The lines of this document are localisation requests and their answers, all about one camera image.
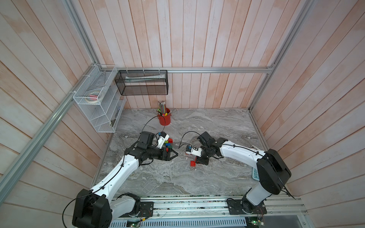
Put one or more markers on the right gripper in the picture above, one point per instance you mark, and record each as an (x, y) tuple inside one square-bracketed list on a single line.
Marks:
[(199, 160)]

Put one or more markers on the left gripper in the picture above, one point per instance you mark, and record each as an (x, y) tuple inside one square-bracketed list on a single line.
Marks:
[(168, 157)]

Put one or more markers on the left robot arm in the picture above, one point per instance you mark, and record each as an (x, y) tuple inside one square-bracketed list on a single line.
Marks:
[(98, 207)]

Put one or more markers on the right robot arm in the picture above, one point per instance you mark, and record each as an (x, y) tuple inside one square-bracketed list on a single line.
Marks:
[(272, 170)]

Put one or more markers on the red pen cup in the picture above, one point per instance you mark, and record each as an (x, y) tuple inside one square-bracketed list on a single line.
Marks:
[(164, 119)]

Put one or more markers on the pens in cup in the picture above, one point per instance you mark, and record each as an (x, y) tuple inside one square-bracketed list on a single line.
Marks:
[(162, 109)]

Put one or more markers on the calculator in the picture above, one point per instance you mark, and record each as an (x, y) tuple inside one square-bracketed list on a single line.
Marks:
[(255, 174)]

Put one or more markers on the black mesh basket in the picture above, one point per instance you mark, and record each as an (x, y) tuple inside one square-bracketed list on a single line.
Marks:
[(142, 82)]

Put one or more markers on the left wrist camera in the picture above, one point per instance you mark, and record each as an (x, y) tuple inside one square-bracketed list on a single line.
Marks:
[(162, 137)]

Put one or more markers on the aluminium rail front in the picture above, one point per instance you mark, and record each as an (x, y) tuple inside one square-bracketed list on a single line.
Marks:
[(194, 206)]

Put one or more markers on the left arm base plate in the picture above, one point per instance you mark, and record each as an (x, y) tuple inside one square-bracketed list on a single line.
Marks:
[(142, 210)]

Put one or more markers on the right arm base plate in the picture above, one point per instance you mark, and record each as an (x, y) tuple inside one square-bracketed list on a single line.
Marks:
[(239, 207)]

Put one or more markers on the white wire shelf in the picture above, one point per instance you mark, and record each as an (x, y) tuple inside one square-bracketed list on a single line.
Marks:
[(103, 116)]

